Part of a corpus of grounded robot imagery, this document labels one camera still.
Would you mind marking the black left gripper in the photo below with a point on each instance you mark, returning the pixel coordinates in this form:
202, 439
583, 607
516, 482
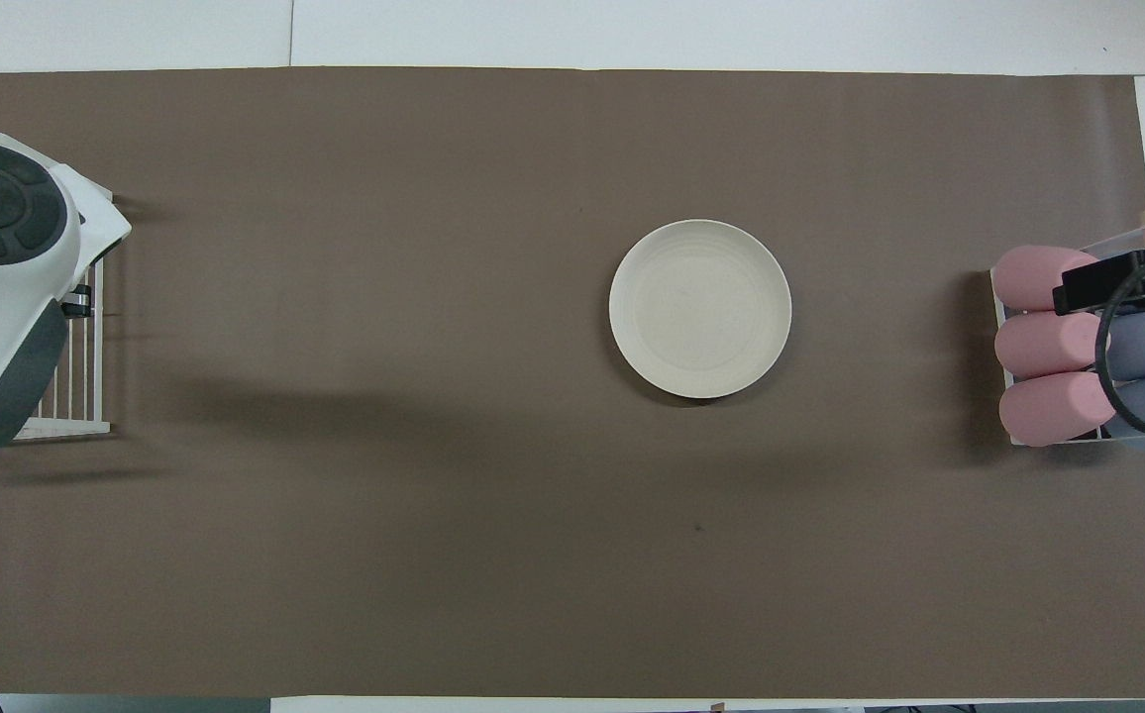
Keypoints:
79, 300

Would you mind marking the cream round plate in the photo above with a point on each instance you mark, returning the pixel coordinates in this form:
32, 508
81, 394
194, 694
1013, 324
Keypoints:
699, 309

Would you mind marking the pink plastic cup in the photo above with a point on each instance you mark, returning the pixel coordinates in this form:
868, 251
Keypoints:
1043, 344
1023, 277
1048, 409

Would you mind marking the brown table mat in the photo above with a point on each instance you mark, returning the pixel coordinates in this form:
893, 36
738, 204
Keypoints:
384, 545

